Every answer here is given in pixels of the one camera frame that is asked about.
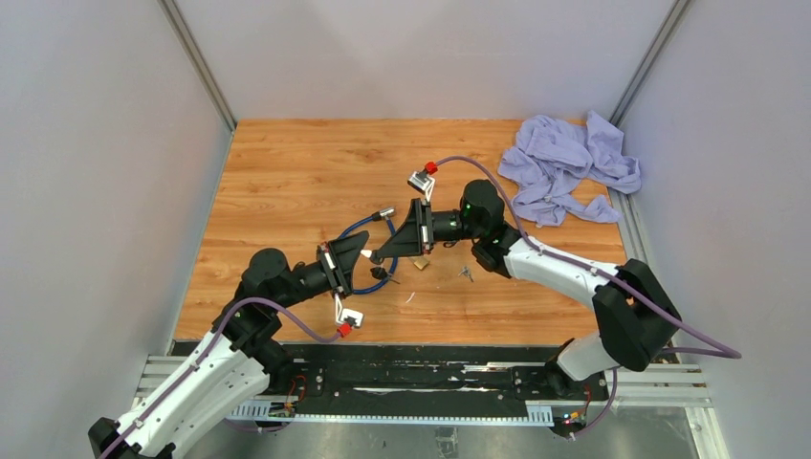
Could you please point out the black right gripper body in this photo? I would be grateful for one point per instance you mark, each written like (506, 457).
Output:
(426, 227)

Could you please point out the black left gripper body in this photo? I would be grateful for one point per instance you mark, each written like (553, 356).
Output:
(331, 264)

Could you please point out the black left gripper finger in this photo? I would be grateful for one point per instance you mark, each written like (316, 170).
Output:
(350, 251)
(344, 288)

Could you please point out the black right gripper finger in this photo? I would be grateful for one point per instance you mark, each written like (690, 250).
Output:
(395, 248)
(407, 228)

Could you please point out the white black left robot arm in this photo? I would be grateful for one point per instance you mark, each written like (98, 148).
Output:
(238, 357)

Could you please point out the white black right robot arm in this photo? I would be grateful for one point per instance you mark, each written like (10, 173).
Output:
(629, 334)

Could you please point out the brass padlock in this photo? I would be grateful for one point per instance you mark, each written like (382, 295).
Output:
(420, 262)

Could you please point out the small silver keys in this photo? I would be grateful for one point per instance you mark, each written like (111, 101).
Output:
(466, 272)

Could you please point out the crumpled light blue cloth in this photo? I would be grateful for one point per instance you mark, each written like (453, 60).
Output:
(551, 157)

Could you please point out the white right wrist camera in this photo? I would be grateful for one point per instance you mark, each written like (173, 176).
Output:
(422, 182)

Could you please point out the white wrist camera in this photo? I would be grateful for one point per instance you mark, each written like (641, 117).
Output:
(344, 315)
(422, 182)

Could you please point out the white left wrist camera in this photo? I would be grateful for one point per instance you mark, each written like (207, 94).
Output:
(344, 315)

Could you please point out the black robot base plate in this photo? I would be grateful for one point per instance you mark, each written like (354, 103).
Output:
(431, 381)

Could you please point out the aluminium base frame rails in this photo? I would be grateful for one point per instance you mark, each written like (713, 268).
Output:
(662, 385)

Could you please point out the aluminium corner rail right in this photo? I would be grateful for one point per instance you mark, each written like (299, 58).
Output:
(673, 19)

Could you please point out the aluminium corner rail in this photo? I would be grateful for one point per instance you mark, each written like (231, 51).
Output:
(673, 19)
(177, 21)

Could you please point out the aluminium corner rail left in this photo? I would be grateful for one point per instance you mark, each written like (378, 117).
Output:
(177, 21)

